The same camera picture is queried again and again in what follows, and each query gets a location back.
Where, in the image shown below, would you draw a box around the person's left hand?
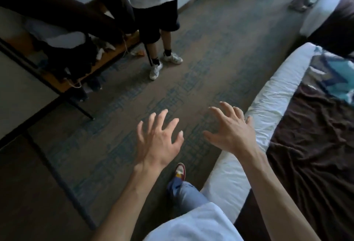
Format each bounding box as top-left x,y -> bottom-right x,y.
135,110 -> 184,171

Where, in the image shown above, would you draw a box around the person's right hand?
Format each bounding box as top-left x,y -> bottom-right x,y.
203,101 -> 259,158

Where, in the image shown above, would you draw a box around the white bed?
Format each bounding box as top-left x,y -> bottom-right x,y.
299,0 -> 354,57
200,42 -> 354,241

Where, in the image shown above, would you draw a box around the person's left forearm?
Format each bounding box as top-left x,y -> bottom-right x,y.
91,165 -> 164,241

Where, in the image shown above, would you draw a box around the person's multicoloured sneaker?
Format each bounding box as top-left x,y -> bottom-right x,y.
174,162 -> 186,182

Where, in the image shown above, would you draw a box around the person's blue jeans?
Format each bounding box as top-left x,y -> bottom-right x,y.
167,176 -> 210,218

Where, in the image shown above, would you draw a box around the brown teal patterned bed runner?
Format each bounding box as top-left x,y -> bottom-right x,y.
234,47 -> 354,241

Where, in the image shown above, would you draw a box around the person's white shirt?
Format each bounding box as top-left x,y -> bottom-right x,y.
143,202 -> 244,241

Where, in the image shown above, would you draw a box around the dark shoe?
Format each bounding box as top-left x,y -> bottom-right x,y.
82,76 -> 102,92

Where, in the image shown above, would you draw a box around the white partition panel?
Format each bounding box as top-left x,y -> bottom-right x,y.
0,51 -> 60,140

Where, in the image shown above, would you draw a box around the white bag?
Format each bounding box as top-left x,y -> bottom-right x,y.
23,18 -> 87,49

